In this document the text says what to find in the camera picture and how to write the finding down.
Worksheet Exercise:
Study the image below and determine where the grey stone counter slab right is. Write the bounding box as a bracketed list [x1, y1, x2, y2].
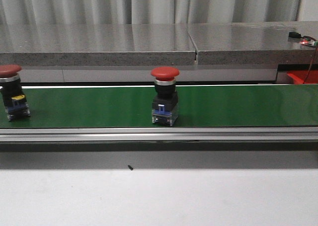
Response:
[187, 21, 318, 65]

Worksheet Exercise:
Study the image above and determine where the red black sensor wire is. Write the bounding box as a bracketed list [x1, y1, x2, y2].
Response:
[302, 34, 318, 84]

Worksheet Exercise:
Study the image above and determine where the red mushroom push button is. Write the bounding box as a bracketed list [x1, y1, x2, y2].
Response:
[0, 64, 31, 121]
[151, 67, 179, 127]

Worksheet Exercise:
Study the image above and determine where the green conveyor belt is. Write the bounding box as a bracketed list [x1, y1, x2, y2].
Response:
[0, 84, 318, 128]

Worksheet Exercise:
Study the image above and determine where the grey stone counter slab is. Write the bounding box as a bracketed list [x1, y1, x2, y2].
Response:
[187, 21, 318, 65]
[0, 24, 196, 67]

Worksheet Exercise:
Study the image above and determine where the red plastic tray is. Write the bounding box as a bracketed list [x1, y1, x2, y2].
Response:
[287, 70, 318, 84]

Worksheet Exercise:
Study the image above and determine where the aluminium conveyor frame rail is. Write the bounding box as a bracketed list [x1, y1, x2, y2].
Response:
[0, 127, 318, 142]

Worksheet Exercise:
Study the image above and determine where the grey stone counter slab left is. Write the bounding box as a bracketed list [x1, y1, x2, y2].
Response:
[0, 24, 196, 67]

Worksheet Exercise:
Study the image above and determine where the white pleated curtain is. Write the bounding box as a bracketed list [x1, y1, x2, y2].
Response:
[0, 0, 318, 25]

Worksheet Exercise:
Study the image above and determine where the small sensor circuit board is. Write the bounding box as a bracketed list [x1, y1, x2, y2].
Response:
[288, 32, 318, 47]

